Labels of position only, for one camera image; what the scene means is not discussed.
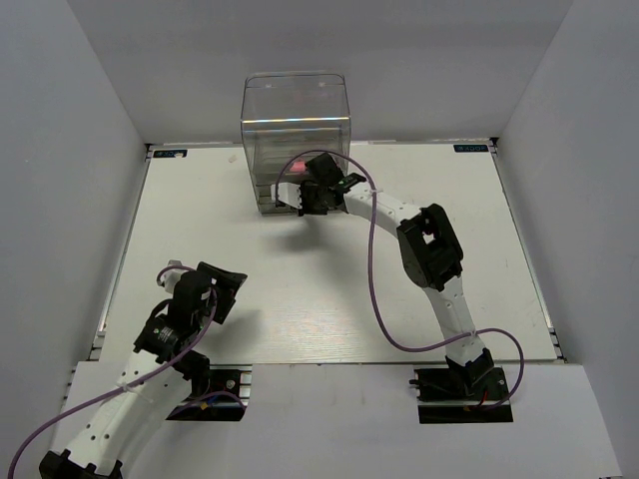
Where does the pink capped marker tube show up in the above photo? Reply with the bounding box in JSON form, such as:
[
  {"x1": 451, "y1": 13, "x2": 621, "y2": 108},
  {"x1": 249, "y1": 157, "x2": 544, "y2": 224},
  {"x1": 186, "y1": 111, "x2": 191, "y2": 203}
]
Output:
[{"x1": 288, "y1": 160, "x2": 307, "y2": 175}]

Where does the clear acrylic drawer organizer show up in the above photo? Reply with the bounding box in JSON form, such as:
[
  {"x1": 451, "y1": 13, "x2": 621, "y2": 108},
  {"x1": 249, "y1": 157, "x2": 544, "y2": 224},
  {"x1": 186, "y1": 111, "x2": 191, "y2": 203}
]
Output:
[{"x1": 241, "y1": 71, "x2": 351, "y2": 216}]

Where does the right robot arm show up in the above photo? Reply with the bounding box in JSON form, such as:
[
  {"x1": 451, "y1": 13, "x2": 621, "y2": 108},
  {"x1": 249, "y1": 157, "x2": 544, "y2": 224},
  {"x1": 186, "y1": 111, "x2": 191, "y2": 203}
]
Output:
[{"x1": 296, "y1": 151, "x2": 494, "y2": 398}]

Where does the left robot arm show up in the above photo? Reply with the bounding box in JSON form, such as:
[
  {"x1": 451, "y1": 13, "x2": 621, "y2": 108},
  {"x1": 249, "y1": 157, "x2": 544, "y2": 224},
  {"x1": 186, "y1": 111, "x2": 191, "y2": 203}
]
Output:
[{"x1": 39, "y1": 260, "x2": 248, "y2": 478}]

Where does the left blue table label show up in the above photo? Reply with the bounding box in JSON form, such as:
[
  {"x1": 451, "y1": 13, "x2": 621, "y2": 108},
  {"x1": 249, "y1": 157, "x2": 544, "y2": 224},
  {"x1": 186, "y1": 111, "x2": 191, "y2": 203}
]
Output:
[{"x1": 153, "y1": 149, "x2": 188, "y2": 159}]

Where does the blue table label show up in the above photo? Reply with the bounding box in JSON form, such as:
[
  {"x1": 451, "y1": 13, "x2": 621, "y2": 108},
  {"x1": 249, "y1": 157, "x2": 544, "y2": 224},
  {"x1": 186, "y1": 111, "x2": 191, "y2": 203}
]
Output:
[
  {"x1": 153, "y1": 149, "x2": 188, "y2": 159},
  {"x1": 453, "y1": 144, "x2": 489, "y2": 153}
]

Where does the right blue table label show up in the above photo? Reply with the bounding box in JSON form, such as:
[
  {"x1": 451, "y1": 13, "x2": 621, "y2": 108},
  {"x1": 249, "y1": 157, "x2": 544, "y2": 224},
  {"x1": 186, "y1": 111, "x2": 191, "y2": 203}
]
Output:
[{"x1": 453, "y1": 144, "x2": 489, "y2": 153}]

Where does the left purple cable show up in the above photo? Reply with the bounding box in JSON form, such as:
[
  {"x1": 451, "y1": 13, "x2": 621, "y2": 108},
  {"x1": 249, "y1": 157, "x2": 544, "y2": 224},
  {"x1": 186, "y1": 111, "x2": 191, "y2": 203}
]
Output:
[{"x1": 10, "y1": 264, "x2": 249, "y2": 479}]

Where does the purple cable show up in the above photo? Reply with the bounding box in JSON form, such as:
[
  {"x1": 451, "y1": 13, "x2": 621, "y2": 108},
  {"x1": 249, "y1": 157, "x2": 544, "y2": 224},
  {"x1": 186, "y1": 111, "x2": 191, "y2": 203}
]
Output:
[
  {"x1": 273, "y1": 149, "x2": 525, "y2": 411},
  {"x1": 10, "y1": 264, "x2": 249, "y2": 479}
]

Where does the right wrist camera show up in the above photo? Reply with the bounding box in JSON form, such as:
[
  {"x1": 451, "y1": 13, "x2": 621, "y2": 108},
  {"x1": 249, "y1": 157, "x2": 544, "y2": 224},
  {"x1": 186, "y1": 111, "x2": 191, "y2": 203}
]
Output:
[{"x1": 271, "y1": 183, "x2": 302, "y2": 210}]

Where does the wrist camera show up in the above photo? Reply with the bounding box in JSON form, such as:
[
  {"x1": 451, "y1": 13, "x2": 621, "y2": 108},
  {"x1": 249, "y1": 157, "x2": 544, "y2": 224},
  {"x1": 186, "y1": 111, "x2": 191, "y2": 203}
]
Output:
[
  {"x1": 271, "y1": 183, "x2": 302, "y2": 210},
  {"x1": 156, "y1": 259, "x2": 191, "y2": 290}
]

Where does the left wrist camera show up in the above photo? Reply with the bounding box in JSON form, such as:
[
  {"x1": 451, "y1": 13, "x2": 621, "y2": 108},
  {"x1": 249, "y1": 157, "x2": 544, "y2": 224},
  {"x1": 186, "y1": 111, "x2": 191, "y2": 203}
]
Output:
[{"x1": 156, "y1": 259, "x2": 191, "y2": 290}]

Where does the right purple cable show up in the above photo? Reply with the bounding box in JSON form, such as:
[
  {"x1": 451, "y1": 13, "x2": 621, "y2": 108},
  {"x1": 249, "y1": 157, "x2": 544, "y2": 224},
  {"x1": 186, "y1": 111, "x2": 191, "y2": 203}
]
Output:
[{"x1": 273, "y1": 149, "x2": 525, "y2": 411}]

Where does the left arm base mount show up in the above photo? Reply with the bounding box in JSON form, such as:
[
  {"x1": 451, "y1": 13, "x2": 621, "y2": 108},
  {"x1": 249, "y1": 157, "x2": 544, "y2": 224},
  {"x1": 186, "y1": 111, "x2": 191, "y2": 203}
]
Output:
[{"x1": 168, "y1": 365, "x2": 253, "y2": 423}]

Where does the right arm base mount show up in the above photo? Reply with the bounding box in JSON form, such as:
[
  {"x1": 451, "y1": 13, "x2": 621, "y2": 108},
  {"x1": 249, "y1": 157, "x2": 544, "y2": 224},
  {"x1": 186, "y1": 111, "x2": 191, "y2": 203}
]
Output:
[{"x1": 408, "y1": 367, "x2": 513, "y2": 425}]

